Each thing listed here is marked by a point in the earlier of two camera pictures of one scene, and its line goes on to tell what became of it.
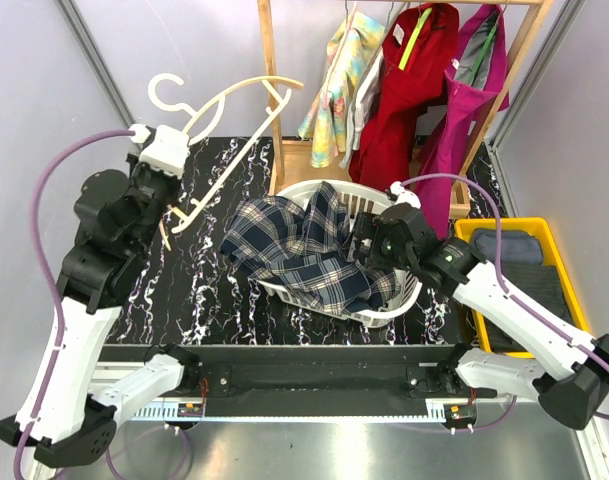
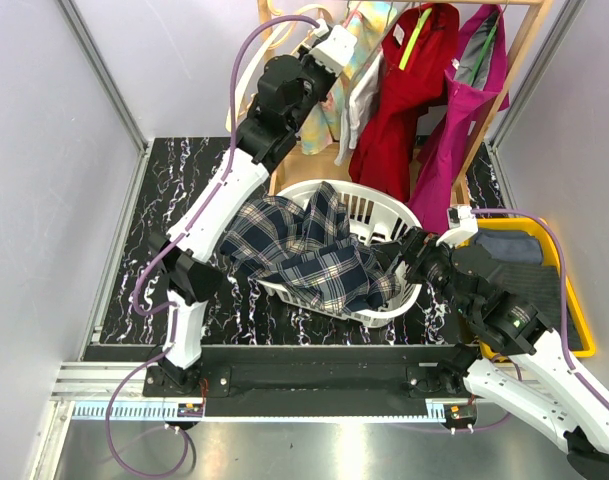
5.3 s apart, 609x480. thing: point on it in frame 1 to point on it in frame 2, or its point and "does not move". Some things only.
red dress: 381,153 does not move
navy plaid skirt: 306,254 does not move
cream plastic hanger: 201,122 to 241,80
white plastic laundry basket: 355,199 does not move
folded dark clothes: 525,273 does not move
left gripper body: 159,190 to 317,78
